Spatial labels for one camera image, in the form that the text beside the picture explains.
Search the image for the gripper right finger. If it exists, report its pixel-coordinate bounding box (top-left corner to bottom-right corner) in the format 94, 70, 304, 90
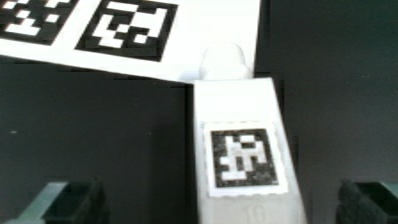
336, 181, 398, 224

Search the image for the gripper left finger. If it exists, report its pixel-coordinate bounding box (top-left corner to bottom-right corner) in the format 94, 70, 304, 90
7, 181, 110, 224

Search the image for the white table leg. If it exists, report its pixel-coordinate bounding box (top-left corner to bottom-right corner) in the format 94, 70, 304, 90
193, 43, 307, 224

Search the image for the fiducial marker sheet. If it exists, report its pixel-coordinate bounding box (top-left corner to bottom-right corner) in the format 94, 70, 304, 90
0, 0, 261, 83

